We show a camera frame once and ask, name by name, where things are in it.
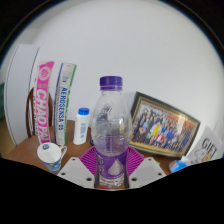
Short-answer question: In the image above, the clear purple-capped water bottle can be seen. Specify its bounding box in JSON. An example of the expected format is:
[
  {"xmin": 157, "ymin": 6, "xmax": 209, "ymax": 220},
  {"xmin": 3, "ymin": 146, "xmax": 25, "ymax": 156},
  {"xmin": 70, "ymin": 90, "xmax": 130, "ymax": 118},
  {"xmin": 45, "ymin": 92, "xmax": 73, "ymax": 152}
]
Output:
[{"xmin": 90, "ymin": 75, "xmax": 134, "ymax": 189}]

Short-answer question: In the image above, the white paper gift bag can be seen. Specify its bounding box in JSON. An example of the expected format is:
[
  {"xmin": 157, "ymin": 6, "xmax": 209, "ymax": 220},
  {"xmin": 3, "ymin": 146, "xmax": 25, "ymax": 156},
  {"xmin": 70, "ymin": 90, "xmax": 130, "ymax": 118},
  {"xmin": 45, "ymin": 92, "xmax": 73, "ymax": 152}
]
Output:
[{"xmin": 184, "ymin": 125, "xmax": 224, "ymax": 164}]

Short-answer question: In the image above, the white bottle with blue cap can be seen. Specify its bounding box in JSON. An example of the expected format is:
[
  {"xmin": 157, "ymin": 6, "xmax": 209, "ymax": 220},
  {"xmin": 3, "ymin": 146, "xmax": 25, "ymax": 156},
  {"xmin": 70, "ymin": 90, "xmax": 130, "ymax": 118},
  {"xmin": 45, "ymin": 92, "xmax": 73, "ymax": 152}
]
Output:
[{"xmin": 72, "ymin": 107, "xmax": 91, "ymax": 146}]

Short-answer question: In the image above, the blue tissue pack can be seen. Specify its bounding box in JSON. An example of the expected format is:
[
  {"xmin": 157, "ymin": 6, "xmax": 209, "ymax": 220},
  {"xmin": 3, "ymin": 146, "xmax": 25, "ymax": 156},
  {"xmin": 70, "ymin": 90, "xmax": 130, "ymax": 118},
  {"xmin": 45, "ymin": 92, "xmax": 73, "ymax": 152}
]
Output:
[{"xmin": 168, "ymin": 155, "xmax": 193, "ymax": 174}]

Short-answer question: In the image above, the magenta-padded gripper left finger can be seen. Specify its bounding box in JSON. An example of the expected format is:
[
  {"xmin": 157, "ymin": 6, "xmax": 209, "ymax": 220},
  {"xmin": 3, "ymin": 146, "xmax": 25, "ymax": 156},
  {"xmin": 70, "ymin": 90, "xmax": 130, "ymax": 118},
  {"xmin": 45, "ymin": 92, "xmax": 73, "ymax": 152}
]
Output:
[{"xmin": 57, "ymin": 147, "xmax": 99, "ymax": 189}]

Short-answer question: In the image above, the brown wooden chair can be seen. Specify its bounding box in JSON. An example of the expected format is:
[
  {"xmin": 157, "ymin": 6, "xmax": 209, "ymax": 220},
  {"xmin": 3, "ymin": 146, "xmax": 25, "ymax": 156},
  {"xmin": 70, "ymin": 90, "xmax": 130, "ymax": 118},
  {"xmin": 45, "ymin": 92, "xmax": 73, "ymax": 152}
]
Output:
[{"xmin": 25, "ymin": 87, "xmax": 54, "ymax": 139}]

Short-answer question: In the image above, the pink shuttlecock tube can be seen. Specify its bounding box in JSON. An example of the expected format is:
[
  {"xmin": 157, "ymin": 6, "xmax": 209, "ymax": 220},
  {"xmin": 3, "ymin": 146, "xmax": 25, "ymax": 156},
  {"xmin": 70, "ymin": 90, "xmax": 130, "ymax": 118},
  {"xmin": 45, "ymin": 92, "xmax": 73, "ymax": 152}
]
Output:
[{"xmin": 34, "ymin": 60, "xmax": 55, "ymax": 145}]

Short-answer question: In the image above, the framed group photo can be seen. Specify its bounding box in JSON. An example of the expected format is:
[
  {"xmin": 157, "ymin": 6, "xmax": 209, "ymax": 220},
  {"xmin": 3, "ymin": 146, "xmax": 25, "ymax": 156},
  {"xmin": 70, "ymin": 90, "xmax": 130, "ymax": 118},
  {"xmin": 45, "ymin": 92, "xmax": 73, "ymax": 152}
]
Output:
[{"xmin": 129, "ymin": 91, "xmax": 202, "ymax": 158}]

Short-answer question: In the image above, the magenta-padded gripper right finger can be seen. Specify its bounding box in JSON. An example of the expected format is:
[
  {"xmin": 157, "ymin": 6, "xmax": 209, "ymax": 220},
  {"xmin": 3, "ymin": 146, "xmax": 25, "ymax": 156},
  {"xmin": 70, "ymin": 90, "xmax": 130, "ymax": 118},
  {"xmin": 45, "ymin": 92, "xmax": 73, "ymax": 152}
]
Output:
[{"xmin": 125, "ymin": 147, "xmax": 167, "ymax": 189}]

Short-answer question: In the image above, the white green shuttlecock tube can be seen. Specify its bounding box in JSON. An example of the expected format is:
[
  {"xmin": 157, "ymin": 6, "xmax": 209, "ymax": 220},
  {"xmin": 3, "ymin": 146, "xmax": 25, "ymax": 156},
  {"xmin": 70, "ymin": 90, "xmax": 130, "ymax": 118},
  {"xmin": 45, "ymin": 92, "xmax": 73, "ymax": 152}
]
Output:
[{"xmin": 53, "ymin": 62, "xmax": 78, "ymax": 146}]

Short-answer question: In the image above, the green crate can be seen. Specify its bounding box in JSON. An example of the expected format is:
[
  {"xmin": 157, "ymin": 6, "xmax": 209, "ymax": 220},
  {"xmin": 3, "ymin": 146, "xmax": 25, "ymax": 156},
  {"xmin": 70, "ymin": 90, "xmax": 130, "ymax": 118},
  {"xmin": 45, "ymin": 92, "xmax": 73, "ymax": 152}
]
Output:
[{"xmin": 0, "ymin": 83, "xmax": 6, "ymax": 121}]

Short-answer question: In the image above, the white refrigerator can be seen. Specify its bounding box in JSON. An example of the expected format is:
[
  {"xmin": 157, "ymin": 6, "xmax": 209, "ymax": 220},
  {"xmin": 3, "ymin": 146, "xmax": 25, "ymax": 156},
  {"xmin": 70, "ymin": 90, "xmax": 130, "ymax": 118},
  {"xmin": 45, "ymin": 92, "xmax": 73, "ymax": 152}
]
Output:
[{"xmin": 3, "ymin": 43, "xmax": 43, "ymax": 147}]

